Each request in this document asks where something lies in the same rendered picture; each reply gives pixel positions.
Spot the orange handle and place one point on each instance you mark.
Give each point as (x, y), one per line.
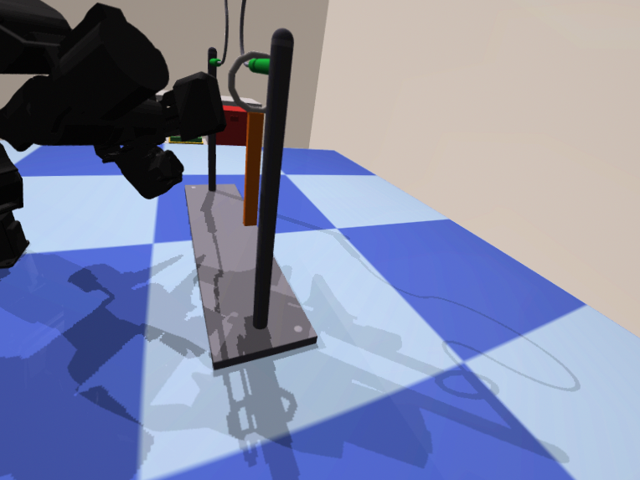
(254, 136)

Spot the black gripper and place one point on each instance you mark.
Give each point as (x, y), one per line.
(196, 110)

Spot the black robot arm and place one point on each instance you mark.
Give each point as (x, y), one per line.
(98, 72)

